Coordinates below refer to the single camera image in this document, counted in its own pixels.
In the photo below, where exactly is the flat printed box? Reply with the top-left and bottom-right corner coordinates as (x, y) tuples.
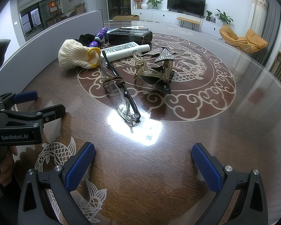
(107, 25), (149, 33)

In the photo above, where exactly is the cardboard box on floor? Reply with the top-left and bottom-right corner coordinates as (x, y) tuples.
(113, 15), (140, 21)

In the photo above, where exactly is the person's left hand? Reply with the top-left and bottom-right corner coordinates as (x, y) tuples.
(0, 146), (18, 187)

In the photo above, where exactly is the potted plant right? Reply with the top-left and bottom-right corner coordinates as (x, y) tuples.
(215, 9), (234, 25)

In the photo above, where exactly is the rhinestone bow hair claw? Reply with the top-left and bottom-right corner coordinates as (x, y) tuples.
(132, 47), (176, 95)

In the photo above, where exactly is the small potted plant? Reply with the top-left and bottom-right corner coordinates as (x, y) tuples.
(206, 10), (213, 21)

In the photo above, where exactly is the white tv cabinet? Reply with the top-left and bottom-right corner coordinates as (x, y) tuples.
(131, 9), (221, 39)

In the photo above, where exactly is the wooden bench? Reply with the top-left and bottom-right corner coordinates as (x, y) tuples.
(177, 17), (200, 31)

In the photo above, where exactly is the white cardboard bin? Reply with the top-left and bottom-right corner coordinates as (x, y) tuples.
(0, 10), (103, 95)

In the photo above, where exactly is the black cardboard box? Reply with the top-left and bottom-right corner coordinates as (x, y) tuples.
(107, 29), (153, 45)

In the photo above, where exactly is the green potted plant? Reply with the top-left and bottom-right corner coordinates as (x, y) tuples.
(147, 0), (163, 9)

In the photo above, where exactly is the orange lounge chair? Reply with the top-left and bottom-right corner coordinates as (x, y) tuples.
(219, 25), (268, 53)

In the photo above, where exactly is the clear reading glasses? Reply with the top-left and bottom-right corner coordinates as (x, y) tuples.
(100, 51), (141, 127)

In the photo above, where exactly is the black television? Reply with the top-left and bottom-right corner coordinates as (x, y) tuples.
(167, 0), (206, 16)

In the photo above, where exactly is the white floor-standing air conditioner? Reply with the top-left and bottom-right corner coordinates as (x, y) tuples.
(246, 0), (269, 36)

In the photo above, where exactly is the white lotion bottle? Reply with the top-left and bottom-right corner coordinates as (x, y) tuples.
(101, 42), (150, 62)

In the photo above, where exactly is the red flower vase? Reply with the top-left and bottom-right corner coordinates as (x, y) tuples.
(133, 0), (144, 9)

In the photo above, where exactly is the black scrunchie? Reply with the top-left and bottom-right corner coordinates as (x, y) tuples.
(76, 34), (95, 47)

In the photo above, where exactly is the cream knitted glove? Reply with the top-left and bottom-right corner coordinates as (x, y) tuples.
(58, 39), (101, 70)

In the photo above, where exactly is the purple toy wand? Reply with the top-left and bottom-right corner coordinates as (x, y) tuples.
(89, 27), (108, 47)

